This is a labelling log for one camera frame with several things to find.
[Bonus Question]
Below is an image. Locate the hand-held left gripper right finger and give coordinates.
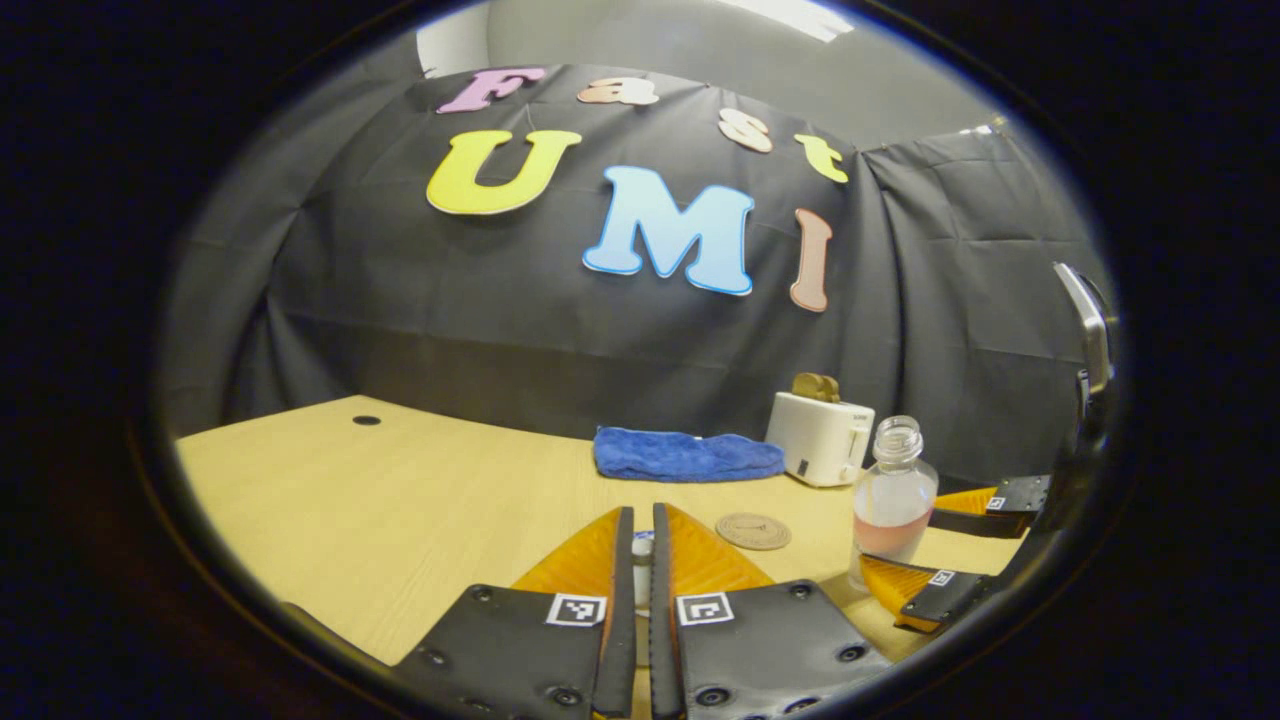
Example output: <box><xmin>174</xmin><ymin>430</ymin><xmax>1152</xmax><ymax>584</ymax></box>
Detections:
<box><xmin>650</xmin><ymin>502</ymin><xmax>893</xmax><ymax>720</ymax></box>

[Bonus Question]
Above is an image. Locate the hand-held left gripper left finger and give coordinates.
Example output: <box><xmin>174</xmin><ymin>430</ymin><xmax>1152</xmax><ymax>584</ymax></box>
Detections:
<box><xmin>395</xmin><ymin>506</ymin><xmax>637</xmax><ymax>720</ymax></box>

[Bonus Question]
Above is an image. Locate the white toaster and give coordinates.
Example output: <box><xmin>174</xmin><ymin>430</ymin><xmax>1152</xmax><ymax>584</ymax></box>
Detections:
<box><xmin>765</xmin><ymin>392</ymin><xmax>876</xmax><ymax>488</ymax></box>

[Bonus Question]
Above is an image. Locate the blue towel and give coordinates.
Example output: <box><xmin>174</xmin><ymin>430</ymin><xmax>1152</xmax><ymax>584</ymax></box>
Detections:
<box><xmin>594</xmin><ymin>427</ymin><xmax>786</xmax><ymax>484</ymax></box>

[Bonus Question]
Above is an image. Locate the clear plastic water bottle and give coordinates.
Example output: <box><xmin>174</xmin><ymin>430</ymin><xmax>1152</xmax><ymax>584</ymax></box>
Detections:
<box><xmin>850</xmin><ymin>415</ymin><xmax>940</xmax><ymax>591</ymax></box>

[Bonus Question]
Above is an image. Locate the round brown coaster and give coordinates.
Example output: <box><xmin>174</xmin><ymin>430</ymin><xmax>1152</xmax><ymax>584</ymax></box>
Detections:
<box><xmin>715</xmin><ymin>513</ymin><xmax>792</xmax><ymax>551</ymax></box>

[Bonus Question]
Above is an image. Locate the black backdrop cloth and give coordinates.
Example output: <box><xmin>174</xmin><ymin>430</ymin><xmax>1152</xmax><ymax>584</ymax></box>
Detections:
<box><xmin>160</xmin><ymin>65</ymin><xmax>1116</xmax><ymax>491</ymax></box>

